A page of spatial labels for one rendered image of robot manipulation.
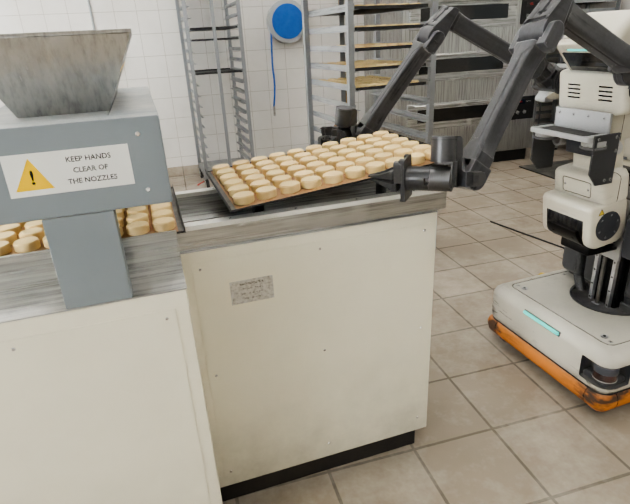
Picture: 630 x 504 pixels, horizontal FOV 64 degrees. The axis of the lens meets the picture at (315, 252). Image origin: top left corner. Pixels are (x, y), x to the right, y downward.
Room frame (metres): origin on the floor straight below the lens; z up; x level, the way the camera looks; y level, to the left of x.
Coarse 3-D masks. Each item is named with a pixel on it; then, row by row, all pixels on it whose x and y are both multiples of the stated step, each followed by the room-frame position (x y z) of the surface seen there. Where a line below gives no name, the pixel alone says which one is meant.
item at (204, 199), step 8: (352, 184) 1.54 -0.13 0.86; (360, 184) 1.55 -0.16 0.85; (368, 184) 1.55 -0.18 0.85; (176, 192) 1.40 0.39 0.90; (184, 192) 1.39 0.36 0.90; (192, 192) 1.39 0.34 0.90; (200, 192) 1.40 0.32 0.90; (208, 192) 1.40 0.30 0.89; (216, 192) 1.41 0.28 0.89; (320, 192) 1.51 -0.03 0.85; (328, 192) 1.51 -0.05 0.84; (184, 200) 1.38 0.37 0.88; (192, 200) 1.39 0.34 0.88; (200, 200) 1.40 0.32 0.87; (208, 200) 1.40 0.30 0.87; (216, 200) 1.41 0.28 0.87; (184, 208) 1.38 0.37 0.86; (192, 208) 1.39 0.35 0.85; (200, 208) 1.39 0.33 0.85; (208, 208) 1.40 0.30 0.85; (216, 208) 1.41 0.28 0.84
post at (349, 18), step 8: (352, 0) 2.53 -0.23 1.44; (352, 8) 2.53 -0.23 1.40; (352, 16) 2.53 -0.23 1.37; (352, 24) 2.53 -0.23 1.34; (352, 32) 2.53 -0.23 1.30; (352, 40) 2.53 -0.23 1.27; (352, 48) 2.53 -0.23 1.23; (352, 56) 2.53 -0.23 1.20; (352, 64) 2.53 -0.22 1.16; (352, 72) 2.53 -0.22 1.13; (352, 80) 2.53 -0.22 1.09; (352, 88) 2.53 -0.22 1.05; (352, 96) 2.53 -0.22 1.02; (352, 104) 2.53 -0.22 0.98
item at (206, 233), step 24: (432, 192) 1.29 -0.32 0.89; (240, 216) 1.15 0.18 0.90; (264, 216) 1.16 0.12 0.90; (288, 216) 1.17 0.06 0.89; (312, 216) 1.19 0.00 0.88; (336, 216) 1.21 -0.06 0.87; (360, 216) 1.23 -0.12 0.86; (384, 216) 1.25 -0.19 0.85; (192, 240) 1.10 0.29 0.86; (216, 240) 1.12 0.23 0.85; (240, 240) 1.14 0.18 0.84
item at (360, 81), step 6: (330, 78) 3.14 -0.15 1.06; (342, 78) 3.09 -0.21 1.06; (360, 78) 3.03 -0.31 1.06; (366, 78) 3.00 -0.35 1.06; (372, 78) 3.00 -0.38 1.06; (378, 78) 2.96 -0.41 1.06; (384, 78) 2.97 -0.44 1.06; (390, 78) 2.92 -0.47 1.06; (360, 84) 2.72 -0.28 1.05; (366, 84) 2.63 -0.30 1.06; (372, 84) 2.62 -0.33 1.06; (378, 84) 2.64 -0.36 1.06; (384, 84) 2.63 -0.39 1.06
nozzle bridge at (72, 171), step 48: (144, 96) 1.25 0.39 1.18; (0, 144) 0.83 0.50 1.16; (48, 144) 0.85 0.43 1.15; (96, 144) 0.87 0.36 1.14; (144, 144) 0.89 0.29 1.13; (0, 192) 0.82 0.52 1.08; (48, 192) 0.84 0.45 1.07; (96, 192) 0.86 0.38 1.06; (144, 192) 0.89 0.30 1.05; (48, 240) 0.83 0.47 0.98; (96, 240) 0.86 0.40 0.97; (96, 288) 0.85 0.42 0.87
